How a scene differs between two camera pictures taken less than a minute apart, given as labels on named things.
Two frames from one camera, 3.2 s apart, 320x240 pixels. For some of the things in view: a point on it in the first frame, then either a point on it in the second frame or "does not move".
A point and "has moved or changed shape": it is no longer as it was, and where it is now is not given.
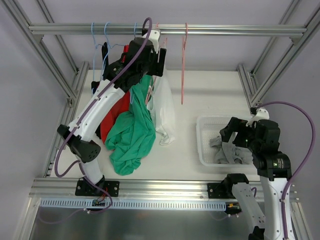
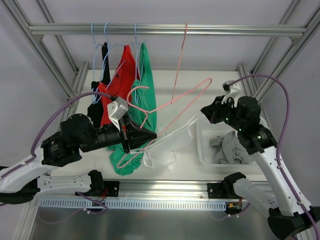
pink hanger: (183, 39) has moved or changed shape
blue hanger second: (108, 47) does not move
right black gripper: (236, 132) to (215, 114)
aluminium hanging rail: (169, 29) does not move
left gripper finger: (163, 52) to (137, 136)
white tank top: (162, 106) to (163, 153)
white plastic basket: (209, 127) does not move
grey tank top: (228, 153) does not move
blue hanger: (131, 90) to (138, 44)
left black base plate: (83, 188) does not move
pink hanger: (154, 79) to (146, 112)
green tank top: (135, 135) does not move
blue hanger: (95, 47) does not move
